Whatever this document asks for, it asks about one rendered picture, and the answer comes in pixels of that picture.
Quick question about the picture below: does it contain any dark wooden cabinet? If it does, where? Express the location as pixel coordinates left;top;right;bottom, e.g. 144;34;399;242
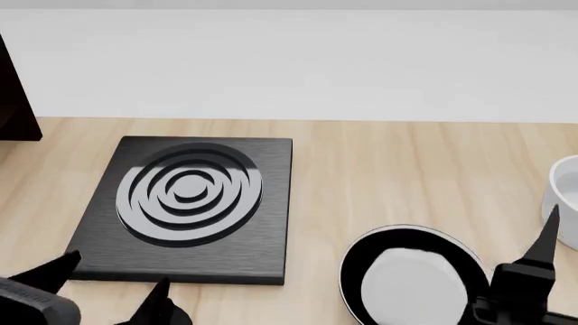
0;32;43;143

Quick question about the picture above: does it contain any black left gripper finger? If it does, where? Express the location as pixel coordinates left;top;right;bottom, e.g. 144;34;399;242
7;249;83;296
114;276;194;325

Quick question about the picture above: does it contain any white cup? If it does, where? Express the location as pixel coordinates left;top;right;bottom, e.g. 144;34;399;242
540;155;578;246

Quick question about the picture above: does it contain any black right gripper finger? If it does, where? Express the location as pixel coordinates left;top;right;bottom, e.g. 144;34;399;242
491;203;562;306

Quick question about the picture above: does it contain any black electric hob plate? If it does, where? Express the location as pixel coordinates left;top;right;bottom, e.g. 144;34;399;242
66;135;294;287

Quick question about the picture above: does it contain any black frying pan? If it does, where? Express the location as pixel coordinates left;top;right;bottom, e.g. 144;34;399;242
338;223;492;325

